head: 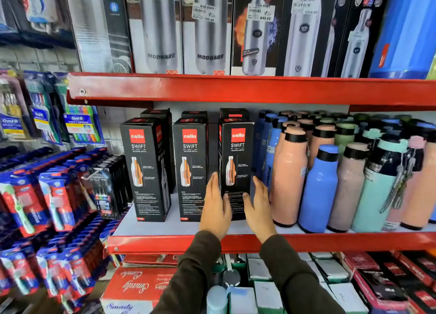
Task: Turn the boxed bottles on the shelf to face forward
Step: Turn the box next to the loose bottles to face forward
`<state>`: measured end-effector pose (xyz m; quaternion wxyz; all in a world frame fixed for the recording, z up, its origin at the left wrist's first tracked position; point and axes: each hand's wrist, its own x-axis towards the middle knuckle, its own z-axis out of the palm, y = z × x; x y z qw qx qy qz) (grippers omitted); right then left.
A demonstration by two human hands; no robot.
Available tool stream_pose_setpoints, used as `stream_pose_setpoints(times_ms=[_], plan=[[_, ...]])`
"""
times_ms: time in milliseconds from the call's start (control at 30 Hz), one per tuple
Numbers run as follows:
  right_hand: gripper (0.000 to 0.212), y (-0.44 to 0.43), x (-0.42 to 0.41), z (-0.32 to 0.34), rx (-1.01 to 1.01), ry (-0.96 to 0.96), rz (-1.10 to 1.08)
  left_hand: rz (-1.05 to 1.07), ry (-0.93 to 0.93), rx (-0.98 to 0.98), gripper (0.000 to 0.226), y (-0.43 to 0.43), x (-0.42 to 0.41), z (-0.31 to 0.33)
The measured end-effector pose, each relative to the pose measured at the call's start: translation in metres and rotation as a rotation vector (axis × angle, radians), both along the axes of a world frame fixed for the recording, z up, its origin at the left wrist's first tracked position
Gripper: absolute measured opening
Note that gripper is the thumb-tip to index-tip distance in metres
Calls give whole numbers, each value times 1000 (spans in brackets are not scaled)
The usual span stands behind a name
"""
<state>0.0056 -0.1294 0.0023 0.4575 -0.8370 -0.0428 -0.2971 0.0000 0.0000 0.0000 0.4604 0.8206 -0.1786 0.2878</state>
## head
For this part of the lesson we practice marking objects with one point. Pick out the cluster of pastel bottles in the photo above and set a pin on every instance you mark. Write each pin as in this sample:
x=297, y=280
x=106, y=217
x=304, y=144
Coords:
x=340, y=181

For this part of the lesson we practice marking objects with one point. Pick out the row of black toothbrush packs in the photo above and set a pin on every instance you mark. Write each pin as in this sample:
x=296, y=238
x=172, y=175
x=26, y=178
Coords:
x=109, y=188

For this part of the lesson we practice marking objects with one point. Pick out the black box with white bottle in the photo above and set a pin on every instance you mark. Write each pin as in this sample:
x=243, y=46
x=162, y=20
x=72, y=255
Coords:
x=306, y=34
x=361, y=34

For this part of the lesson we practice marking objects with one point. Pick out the rows of blue toothbrush packets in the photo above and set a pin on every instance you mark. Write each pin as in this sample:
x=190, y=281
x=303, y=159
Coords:
x=51, y=215

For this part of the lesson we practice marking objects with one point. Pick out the red metal shelf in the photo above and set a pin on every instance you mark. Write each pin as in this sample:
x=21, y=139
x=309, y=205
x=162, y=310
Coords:
x=340, y=241
x=238, y=89

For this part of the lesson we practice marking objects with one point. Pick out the red box with script print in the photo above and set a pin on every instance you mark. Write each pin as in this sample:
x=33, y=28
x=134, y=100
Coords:
x=136, y=286

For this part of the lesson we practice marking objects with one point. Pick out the steel bottle cap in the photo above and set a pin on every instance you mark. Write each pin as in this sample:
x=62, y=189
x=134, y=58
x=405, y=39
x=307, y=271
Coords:
x=231, y=278

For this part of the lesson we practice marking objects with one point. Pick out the pile of red black boxes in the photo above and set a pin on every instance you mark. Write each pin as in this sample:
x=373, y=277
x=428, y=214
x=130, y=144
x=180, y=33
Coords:
x=391, y=279

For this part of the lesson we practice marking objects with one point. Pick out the person's left thumb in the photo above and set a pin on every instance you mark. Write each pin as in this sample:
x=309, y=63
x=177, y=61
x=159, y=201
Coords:
x=227, y=205

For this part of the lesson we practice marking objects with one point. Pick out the grey striped bottle box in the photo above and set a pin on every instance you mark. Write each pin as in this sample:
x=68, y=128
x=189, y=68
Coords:
x=98, y=28

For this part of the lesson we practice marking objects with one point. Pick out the blue toothbrush multipack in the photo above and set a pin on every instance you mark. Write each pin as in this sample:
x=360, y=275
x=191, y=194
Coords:
x=42, y=113

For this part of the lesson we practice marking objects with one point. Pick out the hanging blister packs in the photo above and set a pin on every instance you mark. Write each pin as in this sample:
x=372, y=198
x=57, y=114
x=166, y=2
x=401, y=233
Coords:
x=34, y=11

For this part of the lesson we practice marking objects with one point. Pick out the black flame print bottle box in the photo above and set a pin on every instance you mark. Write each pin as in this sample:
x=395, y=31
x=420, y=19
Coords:
x=255, y=34

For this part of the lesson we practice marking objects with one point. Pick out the flat red box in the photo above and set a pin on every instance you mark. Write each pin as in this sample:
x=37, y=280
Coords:
x=150, y=259

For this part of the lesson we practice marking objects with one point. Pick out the person's right thumb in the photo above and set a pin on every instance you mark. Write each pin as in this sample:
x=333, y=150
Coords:
x=247, y=209

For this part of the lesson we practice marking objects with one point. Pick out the person's right hand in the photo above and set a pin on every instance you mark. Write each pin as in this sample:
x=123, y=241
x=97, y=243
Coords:
x=260, y=218

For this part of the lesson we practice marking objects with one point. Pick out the row of black bottle boxes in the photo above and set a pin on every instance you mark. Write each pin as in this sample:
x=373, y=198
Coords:
x=146, y=174

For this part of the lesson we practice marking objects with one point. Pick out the yellow toothbrush multipack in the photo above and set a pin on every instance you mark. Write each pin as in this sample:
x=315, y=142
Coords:
x=12, y=113

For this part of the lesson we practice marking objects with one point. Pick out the person's left forearm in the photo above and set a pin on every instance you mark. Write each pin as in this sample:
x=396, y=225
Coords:
x=190, y=276

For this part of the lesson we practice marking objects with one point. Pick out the person's right forearm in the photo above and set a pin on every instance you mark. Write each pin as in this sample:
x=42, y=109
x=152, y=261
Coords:
x=296, y=279

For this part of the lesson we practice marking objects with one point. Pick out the white steel bottle box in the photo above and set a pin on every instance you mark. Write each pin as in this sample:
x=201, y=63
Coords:
x=156, y=28
x=207, y=28

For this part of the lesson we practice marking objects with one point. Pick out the pile of white green boxes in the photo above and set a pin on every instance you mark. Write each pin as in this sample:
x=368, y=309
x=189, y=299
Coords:
x=269, y=286

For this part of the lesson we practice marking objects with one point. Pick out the person's left hand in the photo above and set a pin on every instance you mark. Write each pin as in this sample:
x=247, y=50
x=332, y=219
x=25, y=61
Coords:
x=214, y=215

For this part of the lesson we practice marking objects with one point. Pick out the black steel flask box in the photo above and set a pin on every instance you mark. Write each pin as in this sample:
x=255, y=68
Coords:
x=236, y=153

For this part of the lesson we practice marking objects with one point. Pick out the light blue bottle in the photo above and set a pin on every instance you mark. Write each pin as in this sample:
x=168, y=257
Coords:
x=216, y=300

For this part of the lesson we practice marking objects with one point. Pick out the multicolour toothbrush multipack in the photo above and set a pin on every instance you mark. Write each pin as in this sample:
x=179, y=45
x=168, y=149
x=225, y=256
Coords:
x=81, y=123

